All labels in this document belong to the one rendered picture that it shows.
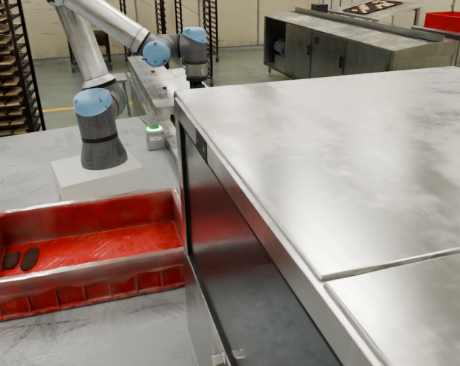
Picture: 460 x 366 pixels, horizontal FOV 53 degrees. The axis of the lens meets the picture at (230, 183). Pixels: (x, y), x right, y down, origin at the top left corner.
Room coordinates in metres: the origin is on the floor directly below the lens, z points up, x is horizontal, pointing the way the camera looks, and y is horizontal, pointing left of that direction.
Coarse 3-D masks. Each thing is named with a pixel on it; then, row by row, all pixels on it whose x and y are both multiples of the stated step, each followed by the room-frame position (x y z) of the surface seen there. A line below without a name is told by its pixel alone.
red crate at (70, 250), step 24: (48, 240) 1.05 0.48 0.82; (72, 240) 1.05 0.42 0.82; (96, 240) 1.04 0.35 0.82; (120, 240) 1.04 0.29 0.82; (144, 240) 1.04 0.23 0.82; (168, 240) 1.04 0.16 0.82; (0, 264) 0.94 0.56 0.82; (48, 264) 0.94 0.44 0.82; (72, 264) 0.94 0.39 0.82; (72, 288) 0.79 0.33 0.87; (96, 288) 0.80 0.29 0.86; (120, 288) 0.81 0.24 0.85; (144, 288) 0.83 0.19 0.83; (168, 288) 0.83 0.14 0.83; (0, 312) 0.74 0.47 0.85; (24, 312) 0.76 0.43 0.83
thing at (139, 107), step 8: (176, 72) 3.14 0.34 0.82; (184, 72) 3.14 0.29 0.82; (176, 80) 2.91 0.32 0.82; (184, 80) 2.90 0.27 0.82; (136, 88) 2.72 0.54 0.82; (184, 88) 2.70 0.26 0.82; (136, 96) 2.79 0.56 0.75; (136, 104) 2.83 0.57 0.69; (144, 104) 2.37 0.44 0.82; (136, 112) 2.89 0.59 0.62; (144, 112) 2.41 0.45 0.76
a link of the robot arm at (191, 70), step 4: (204, 64) 1.54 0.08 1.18; (184, 68) 1.55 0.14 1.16; (188, 68) 1.54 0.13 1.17; (192, 68) 1.53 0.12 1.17; (196, 68) 1.53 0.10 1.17; (200, 68) 1.53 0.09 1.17; (204, 68) 1.54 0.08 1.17; (188, 72) 1.54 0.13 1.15; (192, 72) 1.53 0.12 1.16; (196, 72) 1.53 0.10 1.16; (200, 72) 1.53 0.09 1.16; (204, 72) 1.54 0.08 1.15; (188, 76) 1.55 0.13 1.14; (192, 76) 1.53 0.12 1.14; (196, 76) 1.53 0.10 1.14; (200, 76) 1.53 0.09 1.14; (204, 76) 1.55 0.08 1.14
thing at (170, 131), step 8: (144, 96) 2.36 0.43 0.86; (152, 112) 2.08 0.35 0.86; (160, 120) 1.95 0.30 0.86; (168, 120) 1.95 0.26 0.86; (168, 128) 1.84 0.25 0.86; (168, 136) 1.74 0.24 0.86; (168, 144) 1.67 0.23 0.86; (176, 144) 1.65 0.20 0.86; (176, 152) 1.56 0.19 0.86; (176, 160) 1.52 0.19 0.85
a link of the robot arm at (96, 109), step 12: (84, 96) 1.43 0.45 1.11; (96, 96) 1.42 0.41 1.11; (108, 96) 1.43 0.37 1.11; (84, 108) 1.38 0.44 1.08; (96, 108) 1.39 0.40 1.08; (108, 108) 1.42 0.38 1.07; (84, 120) 1.38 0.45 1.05; (96, 120) 1.38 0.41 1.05; (108, 120) 1.41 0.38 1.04; (84, 132) 1.39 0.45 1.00; (96, 132) 1.38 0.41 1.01; (108, 132) 1.40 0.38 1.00
